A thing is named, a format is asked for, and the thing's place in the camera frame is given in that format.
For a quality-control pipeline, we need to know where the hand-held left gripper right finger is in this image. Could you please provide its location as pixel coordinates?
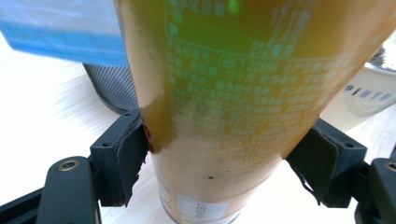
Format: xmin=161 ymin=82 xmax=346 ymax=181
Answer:
xmin=286 ymin=118 xmax=368 ymax=209

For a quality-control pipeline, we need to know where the white container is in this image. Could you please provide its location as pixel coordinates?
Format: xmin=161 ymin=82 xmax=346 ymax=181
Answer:
xmin=320 ymin=46 xmax=396 ymax=133

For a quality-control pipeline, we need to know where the dark mesh container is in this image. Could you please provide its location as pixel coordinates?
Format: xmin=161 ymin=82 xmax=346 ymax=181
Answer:
xmin=82 ymin=63 xmax=140 ymax=116

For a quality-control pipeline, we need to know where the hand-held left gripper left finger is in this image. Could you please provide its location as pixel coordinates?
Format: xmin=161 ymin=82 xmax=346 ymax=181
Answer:
xmin=90 ymin=109 xmax=149 ymax=208

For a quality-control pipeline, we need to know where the yellow can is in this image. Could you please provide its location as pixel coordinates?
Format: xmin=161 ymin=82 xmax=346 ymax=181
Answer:
xmin=113 ymin=0 xmax=396 ymax=224

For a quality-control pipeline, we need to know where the blue and white box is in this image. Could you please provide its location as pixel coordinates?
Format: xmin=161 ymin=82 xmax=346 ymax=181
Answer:
xmin=0 ymin=0 xmax=129 ymax=68

